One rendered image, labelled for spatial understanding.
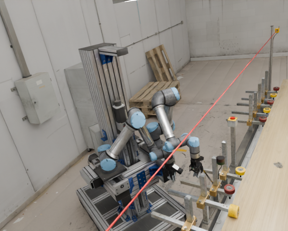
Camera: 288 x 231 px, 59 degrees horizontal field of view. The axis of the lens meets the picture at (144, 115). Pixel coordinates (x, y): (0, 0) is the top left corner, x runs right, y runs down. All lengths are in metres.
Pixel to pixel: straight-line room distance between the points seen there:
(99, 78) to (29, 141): 2.00
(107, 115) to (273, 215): 1.44
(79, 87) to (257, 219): 3.18
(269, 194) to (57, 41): 3.48
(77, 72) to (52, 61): 0.39
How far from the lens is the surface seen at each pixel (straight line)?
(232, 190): 2.10
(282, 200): 2.09
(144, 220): 2.90
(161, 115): 1.96
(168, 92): 2.02
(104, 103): 2.19
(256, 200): 2.06
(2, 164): 3.71
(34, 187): 4.09
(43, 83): 3.69
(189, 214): 1.75
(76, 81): 4.18
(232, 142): 2.52
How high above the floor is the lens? 2.29
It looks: 24 degrees down
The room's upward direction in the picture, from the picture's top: 10 degrees counter-clockwise
